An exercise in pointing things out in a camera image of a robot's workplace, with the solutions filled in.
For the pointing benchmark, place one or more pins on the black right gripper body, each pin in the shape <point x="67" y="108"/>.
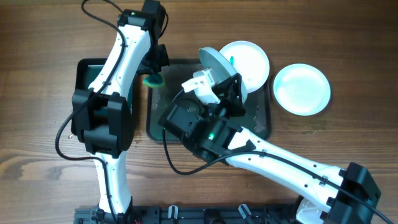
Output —
<point x="232" y="94"/>

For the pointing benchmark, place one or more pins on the large dark serving tray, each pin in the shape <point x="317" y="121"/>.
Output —
<point x="258" y="108"/>

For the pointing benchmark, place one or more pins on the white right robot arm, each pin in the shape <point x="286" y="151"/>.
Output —
<point x="328" y="194"/>

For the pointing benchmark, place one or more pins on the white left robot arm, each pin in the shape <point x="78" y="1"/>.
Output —
<point x="102" y="115"/>

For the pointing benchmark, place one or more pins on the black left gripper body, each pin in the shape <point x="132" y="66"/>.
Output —
<point x="154" y="66"/>

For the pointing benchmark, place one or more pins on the white plate with green smear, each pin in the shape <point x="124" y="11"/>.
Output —
<point x="302" y="89"/>

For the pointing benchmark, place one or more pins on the white plate with green streak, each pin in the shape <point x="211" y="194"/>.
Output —
<point x="221" y="70"/>

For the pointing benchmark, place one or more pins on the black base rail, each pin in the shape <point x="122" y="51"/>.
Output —
<point x="273" y="213"/>

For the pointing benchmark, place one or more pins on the green yellow sponge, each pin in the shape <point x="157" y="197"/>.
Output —
<point x="154" y="81"/>

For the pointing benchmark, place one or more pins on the small black soap tray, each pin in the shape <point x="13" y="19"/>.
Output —
<point x="87" y="71"/>

